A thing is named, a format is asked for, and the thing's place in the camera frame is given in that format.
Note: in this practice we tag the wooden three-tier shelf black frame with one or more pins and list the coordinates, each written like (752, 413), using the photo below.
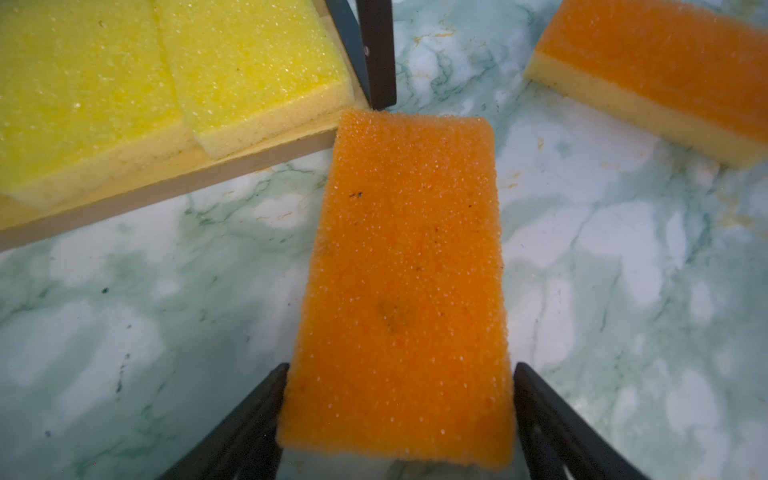
(363, 31)

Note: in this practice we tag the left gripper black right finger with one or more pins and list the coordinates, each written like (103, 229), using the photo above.
(557, 443)

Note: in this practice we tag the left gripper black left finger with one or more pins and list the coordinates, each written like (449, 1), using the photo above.
(243, 445)

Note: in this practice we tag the orange sponge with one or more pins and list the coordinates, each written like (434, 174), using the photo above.
(402, 345)
(684, 72)

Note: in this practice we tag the yellow sponge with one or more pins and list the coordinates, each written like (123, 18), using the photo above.
(86, 97)
(246, 71)

